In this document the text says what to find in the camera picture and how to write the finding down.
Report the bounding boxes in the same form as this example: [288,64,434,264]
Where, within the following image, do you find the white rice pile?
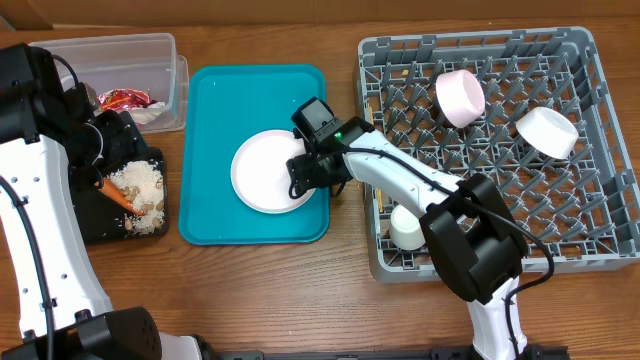
[107,160,165,223]

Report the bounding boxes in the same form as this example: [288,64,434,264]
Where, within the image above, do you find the red foil snack wrapper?
[98,88,156,111]

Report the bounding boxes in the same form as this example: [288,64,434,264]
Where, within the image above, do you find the orange carrot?
[95,177,144,216]

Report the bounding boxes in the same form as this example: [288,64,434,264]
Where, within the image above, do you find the pink plate with rice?
[230,130,314,214]

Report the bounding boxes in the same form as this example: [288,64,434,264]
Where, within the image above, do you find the wooden chopstick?
[367,105,385,214]

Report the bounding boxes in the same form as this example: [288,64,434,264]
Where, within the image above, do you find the cream ceramic cup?
[389,205,426,251]

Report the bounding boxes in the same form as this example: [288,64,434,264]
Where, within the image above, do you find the pink bowl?
[435,70,485,128]

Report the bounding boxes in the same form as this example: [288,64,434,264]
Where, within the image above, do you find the white bowl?
[515,107,579,159]

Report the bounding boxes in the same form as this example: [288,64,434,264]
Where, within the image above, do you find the peanut pile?
[123,177,164,235]

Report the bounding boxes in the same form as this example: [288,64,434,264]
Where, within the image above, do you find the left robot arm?
[1,43,215,359]

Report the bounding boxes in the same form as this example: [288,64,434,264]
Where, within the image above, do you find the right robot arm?
[287,97,527,359]

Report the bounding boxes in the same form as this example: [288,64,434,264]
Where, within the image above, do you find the grey dishwasher rack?
[356,27,639,273]

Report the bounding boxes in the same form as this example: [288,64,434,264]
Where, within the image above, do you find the clear plastic bin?
[33,33,189,133]

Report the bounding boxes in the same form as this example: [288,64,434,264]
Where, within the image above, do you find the black tray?
[69,147,169,245]

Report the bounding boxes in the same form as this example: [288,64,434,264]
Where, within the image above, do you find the teal plastic tray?
[178,64,330,246]

